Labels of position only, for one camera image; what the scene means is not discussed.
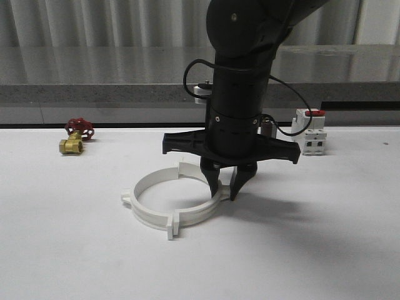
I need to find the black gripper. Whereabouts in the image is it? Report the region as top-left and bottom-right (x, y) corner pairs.
(162, 109), (301, 201)

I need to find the white half-ring pipe clamp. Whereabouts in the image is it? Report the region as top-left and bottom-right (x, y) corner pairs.
(167, 162), (230, 240)
(121, 167), (179, 241)

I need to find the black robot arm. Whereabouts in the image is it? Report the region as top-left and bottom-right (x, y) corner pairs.
(162, 1), (323, 199)

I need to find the black cylindrical capacitor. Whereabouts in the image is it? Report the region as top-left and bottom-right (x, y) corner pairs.
(260, 116), (277, 138)

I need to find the grey stone counter ledge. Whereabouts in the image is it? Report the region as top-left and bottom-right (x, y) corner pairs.
(1, 45), (399, 105)

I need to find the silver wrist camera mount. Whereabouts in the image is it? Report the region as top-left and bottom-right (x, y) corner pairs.
(194, 81), (213, 104)

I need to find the white circuit breaker red switch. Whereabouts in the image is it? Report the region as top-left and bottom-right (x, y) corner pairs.
(291, 108), (327, 156)

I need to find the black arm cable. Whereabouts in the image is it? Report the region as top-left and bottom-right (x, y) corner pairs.
(182, 0), (310, 137)

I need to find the brass valve with red handle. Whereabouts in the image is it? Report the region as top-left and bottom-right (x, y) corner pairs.
(59, 117), (94, 154)

